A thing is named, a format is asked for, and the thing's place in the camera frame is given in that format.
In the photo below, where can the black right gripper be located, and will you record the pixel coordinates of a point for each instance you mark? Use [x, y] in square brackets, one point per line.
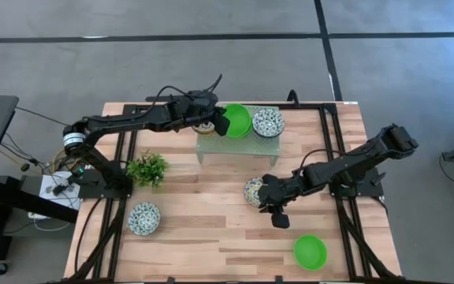
[282, 195]

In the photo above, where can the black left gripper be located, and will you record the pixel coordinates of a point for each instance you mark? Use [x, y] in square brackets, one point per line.
[197, 108]

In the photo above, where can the yellow patterned ceramic bowl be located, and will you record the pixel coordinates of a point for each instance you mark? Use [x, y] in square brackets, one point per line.
[205, 128]
[251, 192]

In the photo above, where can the green plastic bowl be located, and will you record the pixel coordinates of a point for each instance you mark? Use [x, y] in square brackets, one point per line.
[309, 252]
[248, 133]
[238, 118]

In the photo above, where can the teal patterned ceramic bowl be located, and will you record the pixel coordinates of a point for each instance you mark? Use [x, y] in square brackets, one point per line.
[144, 219]
[268, 123]

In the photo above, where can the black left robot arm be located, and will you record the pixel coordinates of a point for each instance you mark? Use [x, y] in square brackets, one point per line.
[132, 120]

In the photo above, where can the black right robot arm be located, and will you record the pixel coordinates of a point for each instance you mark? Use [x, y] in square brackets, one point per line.
[353, 165]

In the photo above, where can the black flat bar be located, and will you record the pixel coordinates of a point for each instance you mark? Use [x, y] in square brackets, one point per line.
[154, 98]

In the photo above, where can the green perforated metal shelf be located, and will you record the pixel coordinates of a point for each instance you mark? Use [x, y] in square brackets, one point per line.
[243, 148]

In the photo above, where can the artificial green plant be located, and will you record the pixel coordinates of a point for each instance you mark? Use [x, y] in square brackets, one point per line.
[147, 169]

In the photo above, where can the black curved clip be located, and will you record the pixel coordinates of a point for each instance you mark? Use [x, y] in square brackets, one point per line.
[292, 96]

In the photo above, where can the black desk stand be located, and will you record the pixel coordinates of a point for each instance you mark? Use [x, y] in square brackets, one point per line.
[14, 197]

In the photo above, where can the black caster wheel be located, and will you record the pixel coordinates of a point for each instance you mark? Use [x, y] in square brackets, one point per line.
[0, 269]

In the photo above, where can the black aluminium frame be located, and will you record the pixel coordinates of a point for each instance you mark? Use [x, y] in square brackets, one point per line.
[309, 106]

